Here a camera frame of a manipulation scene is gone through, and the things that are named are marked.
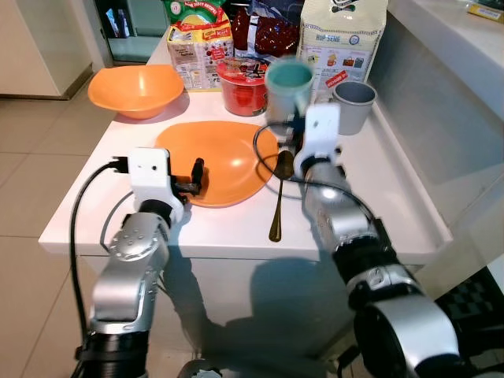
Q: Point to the black floor rack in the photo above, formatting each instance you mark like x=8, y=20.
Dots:
x=476, y=315

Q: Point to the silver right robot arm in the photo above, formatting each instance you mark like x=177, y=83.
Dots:
x=370, y=268

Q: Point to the pale green mug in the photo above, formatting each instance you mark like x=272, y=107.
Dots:
x=290, y=87

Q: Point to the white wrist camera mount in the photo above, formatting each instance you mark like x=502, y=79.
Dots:
x=323, y=134
x=153, y=177

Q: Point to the orange plastic bowl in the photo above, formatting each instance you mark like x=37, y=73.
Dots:
x=135, y=90

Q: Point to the orange plastic plate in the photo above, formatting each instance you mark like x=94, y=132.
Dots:
x=224, y=161

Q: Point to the green and yellow snack bag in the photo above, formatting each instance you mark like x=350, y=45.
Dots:
x=197, y=47

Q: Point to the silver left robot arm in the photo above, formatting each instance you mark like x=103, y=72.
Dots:
x=130, y=268

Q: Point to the white raised counter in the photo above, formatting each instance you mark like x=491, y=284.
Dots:
x=441, y=43

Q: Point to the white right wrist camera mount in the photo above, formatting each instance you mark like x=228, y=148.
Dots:
x=323, y=134

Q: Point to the dark red snack bag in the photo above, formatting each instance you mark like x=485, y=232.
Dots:
x=272, y=31

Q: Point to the bronze metal spoon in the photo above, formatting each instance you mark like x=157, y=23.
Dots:
x=277, y=213

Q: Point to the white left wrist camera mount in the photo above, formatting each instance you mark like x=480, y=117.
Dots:
x=153, y=177

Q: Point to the red instant noodle cup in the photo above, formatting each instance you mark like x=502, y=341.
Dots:
x=240, y=90

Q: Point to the grey mug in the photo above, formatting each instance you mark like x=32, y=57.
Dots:
x=356, y=110

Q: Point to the glass door cabinet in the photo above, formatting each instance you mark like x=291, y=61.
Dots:
x=130, y=31

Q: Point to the yellow flat packet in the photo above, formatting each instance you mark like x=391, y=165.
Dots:
x=486, y=12

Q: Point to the cream cracker bag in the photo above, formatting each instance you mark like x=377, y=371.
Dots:
x=342, y=39

